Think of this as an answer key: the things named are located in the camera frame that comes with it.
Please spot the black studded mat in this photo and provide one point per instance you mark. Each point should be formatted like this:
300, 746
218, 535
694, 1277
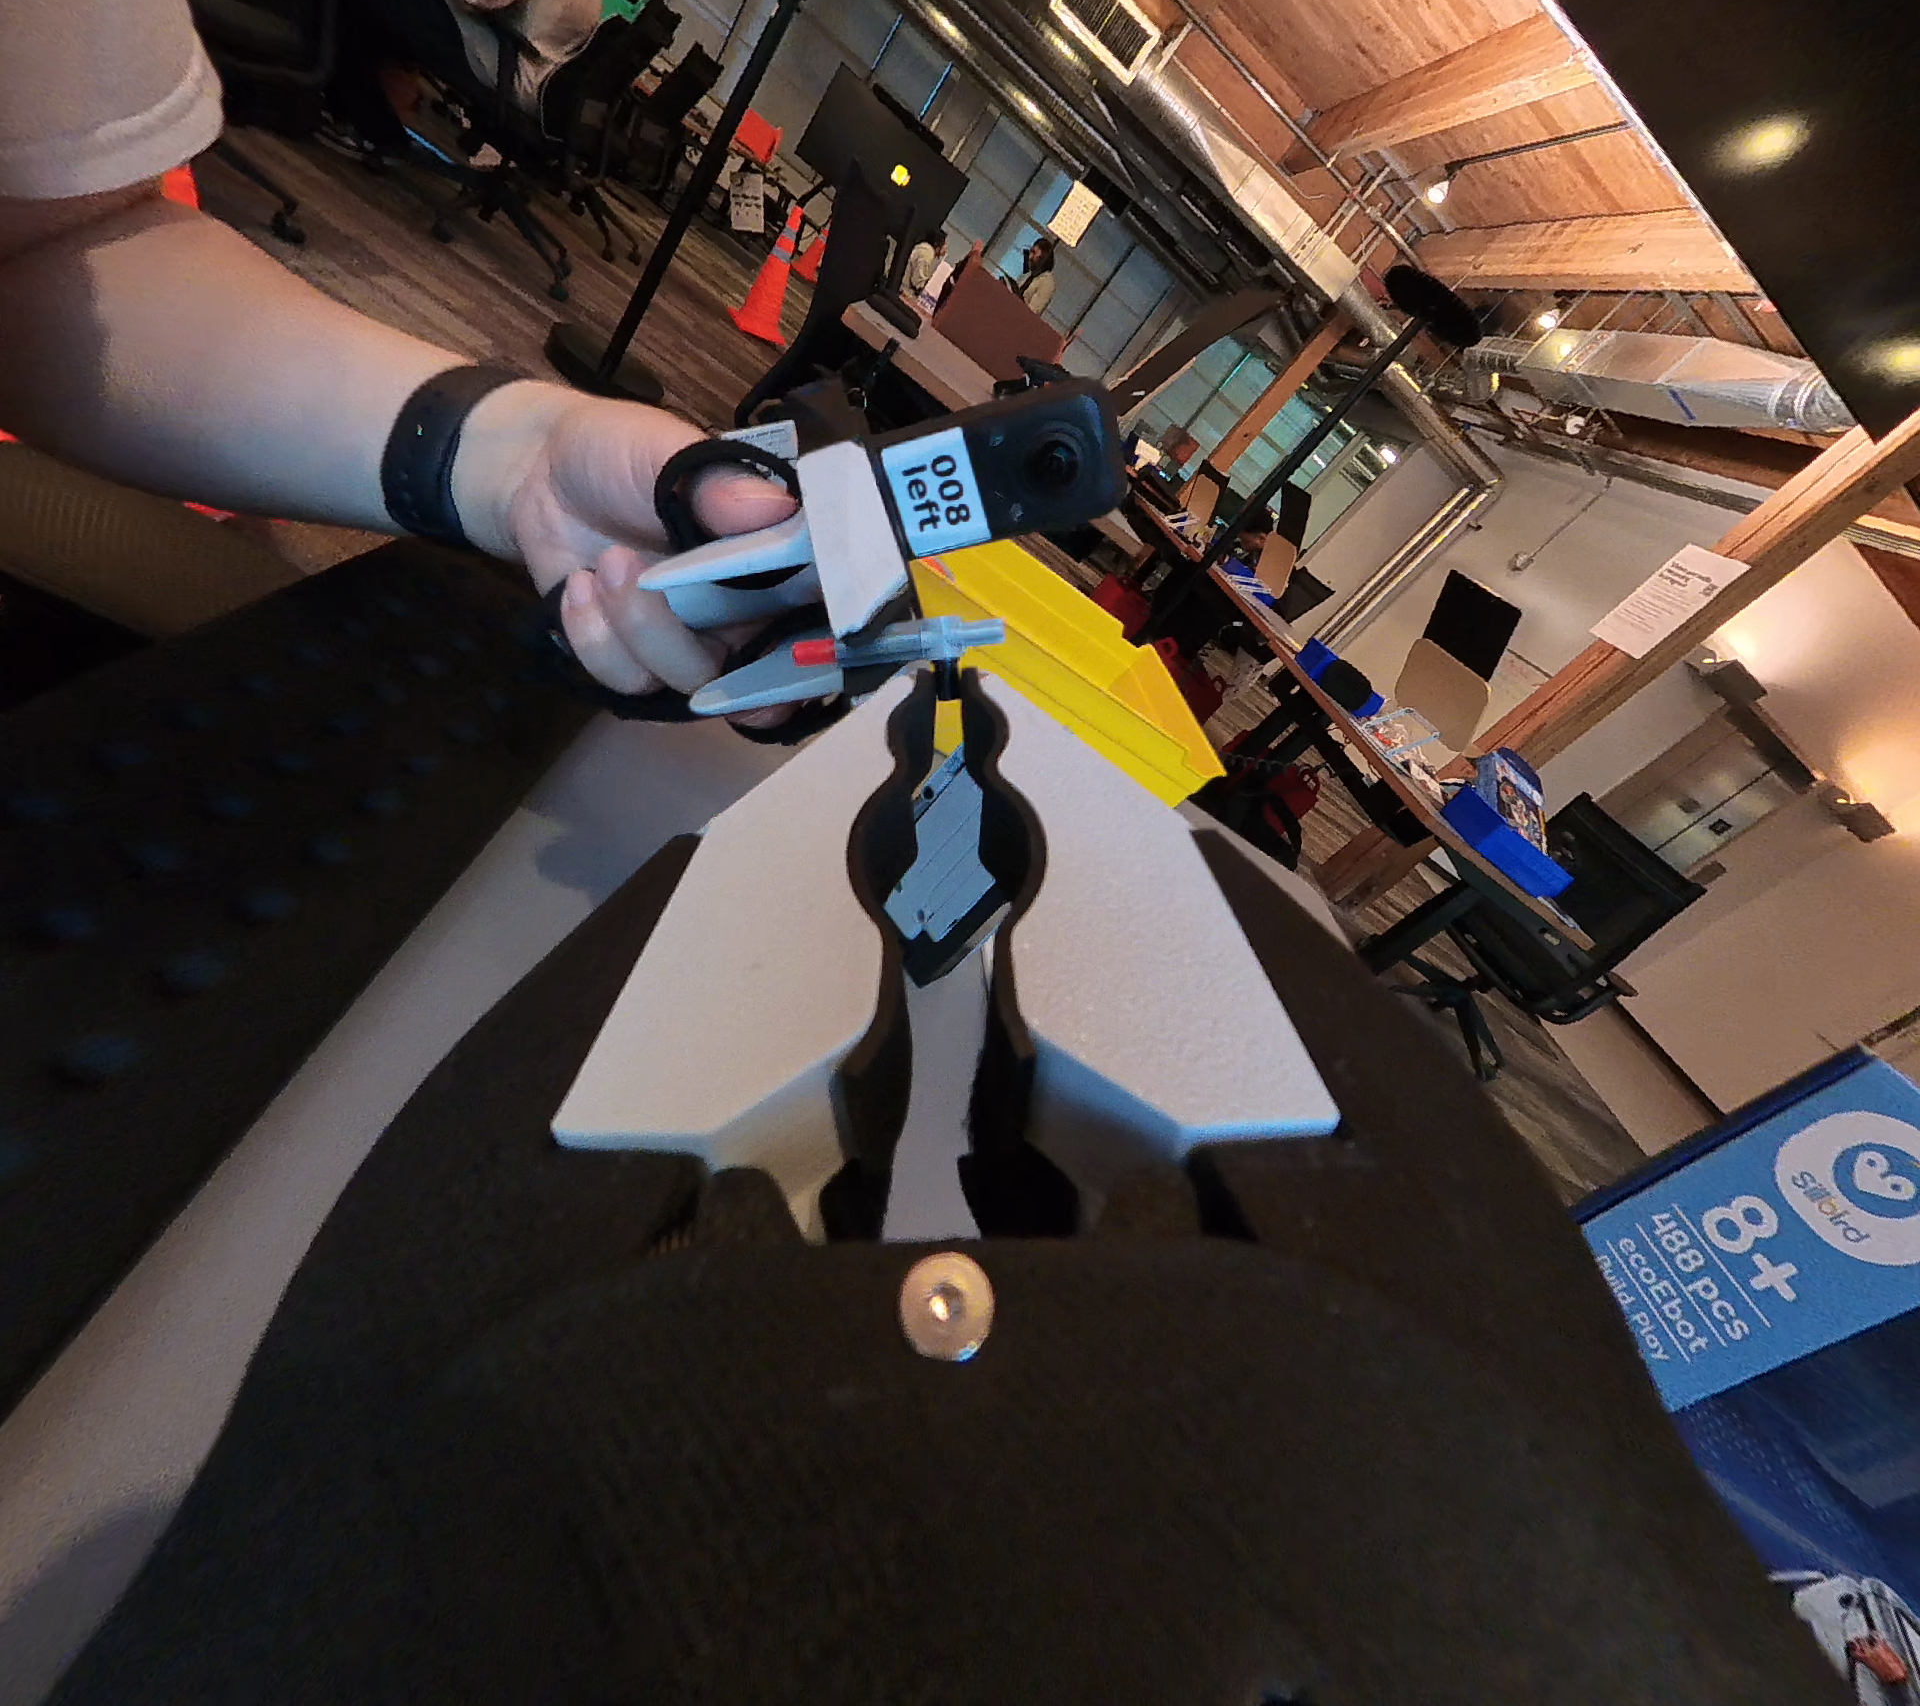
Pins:
225, 837

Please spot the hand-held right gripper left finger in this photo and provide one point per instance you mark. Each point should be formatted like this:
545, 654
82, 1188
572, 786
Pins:
720, 985

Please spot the white paper sign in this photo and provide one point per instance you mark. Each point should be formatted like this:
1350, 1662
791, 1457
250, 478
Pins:
1666, 605

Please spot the tan mesh chair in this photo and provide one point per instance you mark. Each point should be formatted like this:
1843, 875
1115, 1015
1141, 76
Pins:
148, 553

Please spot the person's left forearm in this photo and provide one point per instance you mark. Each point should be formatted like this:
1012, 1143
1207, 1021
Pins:
225, 358

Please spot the small orange traffic cone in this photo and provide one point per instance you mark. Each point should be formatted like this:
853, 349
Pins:
767, 302

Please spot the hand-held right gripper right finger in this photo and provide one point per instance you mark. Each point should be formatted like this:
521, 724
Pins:
1169, 985

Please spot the black boom microphone stand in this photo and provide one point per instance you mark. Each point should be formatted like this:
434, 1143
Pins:
1433, 302

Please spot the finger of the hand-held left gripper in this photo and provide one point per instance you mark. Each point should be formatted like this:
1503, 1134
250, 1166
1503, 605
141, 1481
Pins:
797, 686
853, 535

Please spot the black flat screen monitor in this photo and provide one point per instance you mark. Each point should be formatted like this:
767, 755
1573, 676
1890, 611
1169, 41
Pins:
879, 155

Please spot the black office chair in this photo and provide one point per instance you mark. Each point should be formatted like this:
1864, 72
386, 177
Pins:
602, 87
1618, 894

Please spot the person's left hand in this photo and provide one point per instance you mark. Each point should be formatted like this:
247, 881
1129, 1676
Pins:
586, 491

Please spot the silver air duct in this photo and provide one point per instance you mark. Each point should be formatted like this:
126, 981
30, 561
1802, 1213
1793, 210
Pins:
1680, 379

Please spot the black grey brick block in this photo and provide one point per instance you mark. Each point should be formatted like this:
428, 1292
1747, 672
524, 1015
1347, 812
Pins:
944, 866

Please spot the blue building set box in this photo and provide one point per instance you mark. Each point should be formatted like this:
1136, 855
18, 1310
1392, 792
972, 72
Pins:
1769, 1288

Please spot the small blue plastic bin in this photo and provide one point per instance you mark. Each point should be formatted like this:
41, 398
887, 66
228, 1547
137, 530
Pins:
1333, 678

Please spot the large blue plastic bin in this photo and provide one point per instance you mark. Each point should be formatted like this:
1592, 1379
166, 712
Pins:
1500, 842

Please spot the yellow plastic bin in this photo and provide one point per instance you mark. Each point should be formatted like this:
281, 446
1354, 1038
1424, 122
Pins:
1081, 671

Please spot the black light stand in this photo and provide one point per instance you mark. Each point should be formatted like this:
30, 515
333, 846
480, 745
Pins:
602, 362

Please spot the dark board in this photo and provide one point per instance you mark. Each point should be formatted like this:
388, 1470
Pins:
1727, 13

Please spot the black wristband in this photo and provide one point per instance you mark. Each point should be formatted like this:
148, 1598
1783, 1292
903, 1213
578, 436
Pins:
442, 461

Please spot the grey desk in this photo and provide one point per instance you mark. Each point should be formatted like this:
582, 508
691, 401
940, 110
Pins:
451, 1025

